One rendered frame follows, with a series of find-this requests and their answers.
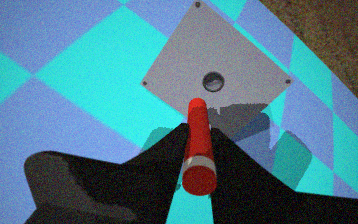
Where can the dark red peg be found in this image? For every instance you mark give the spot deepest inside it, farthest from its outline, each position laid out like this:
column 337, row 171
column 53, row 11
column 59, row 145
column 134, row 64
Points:
column 198, row 175

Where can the dark grey sloped panel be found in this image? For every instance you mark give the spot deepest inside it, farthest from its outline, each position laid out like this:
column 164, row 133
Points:
column 205, row 57

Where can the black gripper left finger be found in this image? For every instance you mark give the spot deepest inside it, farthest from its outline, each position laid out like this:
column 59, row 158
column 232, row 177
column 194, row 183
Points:
column 139, row 190

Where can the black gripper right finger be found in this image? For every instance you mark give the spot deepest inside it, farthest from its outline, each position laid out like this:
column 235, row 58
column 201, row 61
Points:
column 246, row 193

